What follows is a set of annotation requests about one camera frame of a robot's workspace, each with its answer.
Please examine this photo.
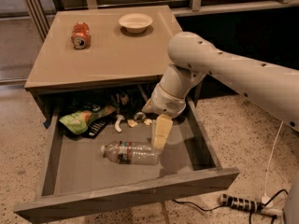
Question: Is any black power strip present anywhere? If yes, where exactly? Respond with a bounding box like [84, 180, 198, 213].
[220, 194, 263, 213]

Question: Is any white cable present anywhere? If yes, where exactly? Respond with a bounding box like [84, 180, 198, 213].
[261, 120, 285, 207]

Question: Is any cream bowl on counter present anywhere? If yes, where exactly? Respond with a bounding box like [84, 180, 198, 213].
[119, 13, 152, 34]

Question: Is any beige top cabinet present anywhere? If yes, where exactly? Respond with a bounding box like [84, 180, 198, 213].
[25, 6, 181, 121]

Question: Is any orange soda can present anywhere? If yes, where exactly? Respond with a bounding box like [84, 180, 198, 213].
[71, 21, 91, 49]

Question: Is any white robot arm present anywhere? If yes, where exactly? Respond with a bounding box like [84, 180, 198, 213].
[142, 32, 299, 132]

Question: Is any small yellow food piece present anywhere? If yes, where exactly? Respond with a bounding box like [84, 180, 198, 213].
[127, 119, 137, 128]

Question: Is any green chip bag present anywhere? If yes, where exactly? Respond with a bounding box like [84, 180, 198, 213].
[59, 105, 116, 134]

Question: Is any clear plastic water bottle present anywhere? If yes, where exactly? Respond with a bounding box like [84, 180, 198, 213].
[101, 141, 159, 165]

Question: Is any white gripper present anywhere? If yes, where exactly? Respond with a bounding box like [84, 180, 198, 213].
[142, 84, 186, 150]

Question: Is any small cream food piece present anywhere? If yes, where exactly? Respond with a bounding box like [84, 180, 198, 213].
[144, 119, 152, 126]

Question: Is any grey open drawer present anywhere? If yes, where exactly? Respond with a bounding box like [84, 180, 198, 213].
[14, 91, 239, 224]

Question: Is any black snack bag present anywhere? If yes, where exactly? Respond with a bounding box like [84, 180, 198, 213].
[83, 117, 111, 138]

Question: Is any dark round item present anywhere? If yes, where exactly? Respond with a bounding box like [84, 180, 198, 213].
[134, 111, 147, 122]

